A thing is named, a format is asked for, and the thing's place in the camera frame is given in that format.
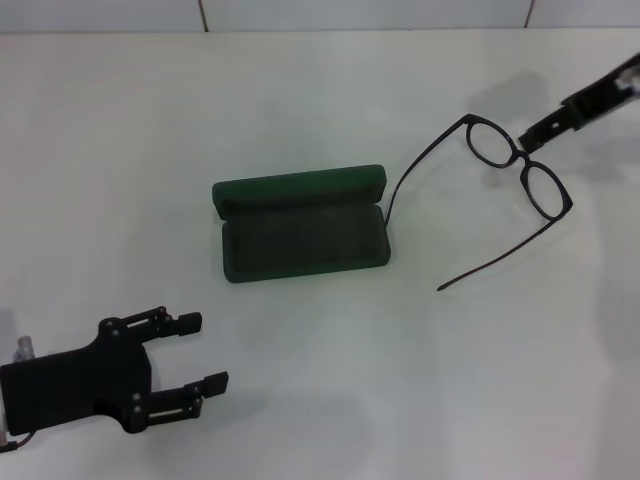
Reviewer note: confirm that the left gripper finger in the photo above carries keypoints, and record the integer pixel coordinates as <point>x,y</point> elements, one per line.
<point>216,384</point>
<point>187,322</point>

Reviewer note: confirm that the black glasses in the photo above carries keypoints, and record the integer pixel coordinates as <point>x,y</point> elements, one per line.
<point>522,157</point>

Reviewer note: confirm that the green glasses case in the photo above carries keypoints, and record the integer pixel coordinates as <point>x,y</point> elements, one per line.
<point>300,240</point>

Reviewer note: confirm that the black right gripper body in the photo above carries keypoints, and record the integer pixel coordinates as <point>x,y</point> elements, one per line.
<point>600,95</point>

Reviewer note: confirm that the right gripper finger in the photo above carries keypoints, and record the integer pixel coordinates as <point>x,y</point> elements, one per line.
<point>535,139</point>

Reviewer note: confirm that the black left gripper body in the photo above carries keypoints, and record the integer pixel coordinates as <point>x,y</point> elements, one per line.
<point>75,385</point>

